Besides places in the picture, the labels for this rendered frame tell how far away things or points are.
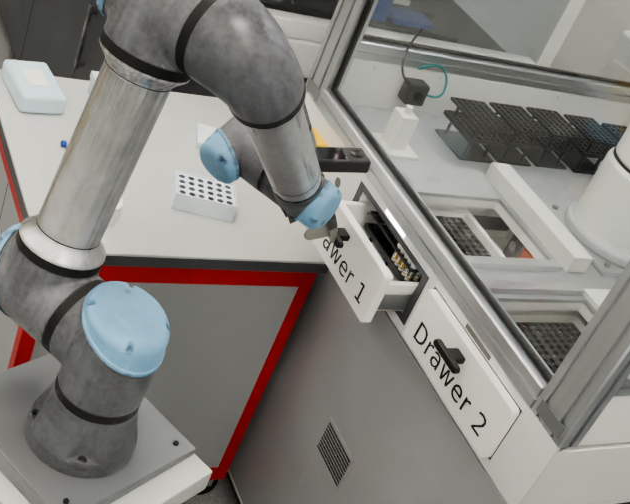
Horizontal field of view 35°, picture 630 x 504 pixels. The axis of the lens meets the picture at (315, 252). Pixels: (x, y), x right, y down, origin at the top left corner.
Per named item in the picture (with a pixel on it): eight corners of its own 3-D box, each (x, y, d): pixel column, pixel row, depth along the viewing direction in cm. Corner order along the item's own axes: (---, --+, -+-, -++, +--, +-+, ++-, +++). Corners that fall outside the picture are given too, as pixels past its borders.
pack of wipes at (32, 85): (64, 116, 207) (68, 97, 204) (18, 114, 201) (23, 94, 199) (43, 78, 216) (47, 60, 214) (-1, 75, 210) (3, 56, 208)
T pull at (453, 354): (452, 375, 159) (456, 369, 158) (431, 343, 164) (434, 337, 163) (470, 375, 160) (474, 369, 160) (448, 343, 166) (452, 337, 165)
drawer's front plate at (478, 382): (481, 459, 157) (512, 411, 152) (401, 334, 177) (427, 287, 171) (489, 459, 158) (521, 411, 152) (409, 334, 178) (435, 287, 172)
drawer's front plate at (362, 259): (361, 324, 175) (385, 276, 169) (301, 223, 195) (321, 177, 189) (369, 324, 176) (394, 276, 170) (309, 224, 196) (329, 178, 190)
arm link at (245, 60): (320, 22, 105) (356, 193, 152) (243, -30, 109) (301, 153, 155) (248, 101, 103) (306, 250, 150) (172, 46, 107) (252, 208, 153)
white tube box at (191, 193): (170, 208, 193) (176, 192, 191) (170, 185, 200) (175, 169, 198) (231, 222, 197) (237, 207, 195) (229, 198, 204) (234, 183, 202)
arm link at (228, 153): (248, 179, 144) (298, 134, 149) (192, 136, 148) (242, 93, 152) (248, 208, 151) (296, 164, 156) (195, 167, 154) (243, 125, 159)
